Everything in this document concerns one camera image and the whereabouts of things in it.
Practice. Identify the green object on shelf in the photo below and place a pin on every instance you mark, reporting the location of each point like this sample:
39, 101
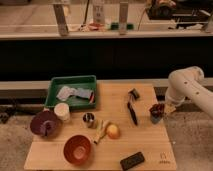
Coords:
115, 26

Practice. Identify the blue plastic cup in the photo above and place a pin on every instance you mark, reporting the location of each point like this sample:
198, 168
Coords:
155, 119

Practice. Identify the grey metal post left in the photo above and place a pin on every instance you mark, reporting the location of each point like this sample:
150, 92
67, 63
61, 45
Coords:
60, 18

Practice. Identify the black dish brush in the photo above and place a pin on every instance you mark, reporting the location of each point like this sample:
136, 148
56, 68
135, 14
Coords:
133, 95

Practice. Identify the red marker pen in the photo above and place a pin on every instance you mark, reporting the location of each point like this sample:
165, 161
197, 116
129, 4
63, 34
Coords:
92, 98

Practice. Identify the green plastic tray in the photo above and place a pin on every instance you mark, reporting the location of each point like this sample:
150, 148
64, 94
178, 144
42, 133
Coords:
86, 82

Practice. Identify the yellow red apple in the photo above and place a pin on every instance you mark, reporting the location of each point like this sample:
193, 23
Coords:
113, 131

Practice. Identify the black rectangular remote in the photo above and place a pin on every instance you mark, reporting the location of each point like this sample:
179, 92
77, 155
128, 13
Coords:
132, 161

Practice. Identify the white bottle on shelf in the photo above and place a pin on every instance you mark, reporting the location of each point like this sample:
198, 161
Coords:
98, 11

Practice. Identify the dark purple grape bunch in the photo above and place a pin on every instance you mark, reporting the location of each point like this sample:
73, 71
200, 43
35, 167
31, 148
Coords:
157, 110

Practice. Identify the grey blue cloth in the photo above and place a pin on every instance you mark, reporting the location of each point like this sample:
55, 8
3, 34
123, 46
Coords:
65, 92

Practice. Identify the white paper cup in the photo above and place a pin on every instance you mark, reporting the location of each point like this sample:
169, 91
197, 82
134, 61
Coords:
62, 111

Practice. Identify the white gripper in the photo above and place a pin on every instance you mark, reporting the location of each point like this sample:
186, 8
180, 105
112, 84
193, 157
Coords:
169, 109

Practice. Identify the yellow banana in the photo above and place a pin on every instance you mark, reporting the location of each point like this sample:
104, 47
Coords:
101, 131

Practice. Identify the grey metal post right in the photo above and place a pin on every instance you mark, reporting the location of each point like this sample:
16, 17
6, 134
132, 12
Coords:
123, 15

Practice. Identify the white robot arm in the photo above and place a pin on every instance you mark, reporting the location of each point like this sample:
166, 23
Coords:
185, 83

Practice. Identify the purple plastic bowl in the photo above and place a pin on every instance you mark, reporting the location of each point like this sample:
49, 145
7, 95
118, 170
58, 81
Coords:
44, 123

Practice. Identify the small metal cup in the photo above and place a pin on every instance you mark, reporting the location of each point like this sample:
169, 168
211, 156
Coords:
89, 119

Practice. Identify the brown wooden bowl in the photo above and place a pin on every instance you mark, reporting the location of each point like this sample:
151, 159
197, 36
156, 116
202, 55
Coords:
77, 149

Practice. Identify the black device on shelf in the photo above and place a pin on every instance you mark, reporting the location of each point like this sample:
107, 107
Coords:
186, 10

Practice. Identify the grey metal post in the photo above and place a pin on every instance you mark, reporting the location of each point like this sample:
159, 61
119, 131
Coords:
123, 15
60, 18

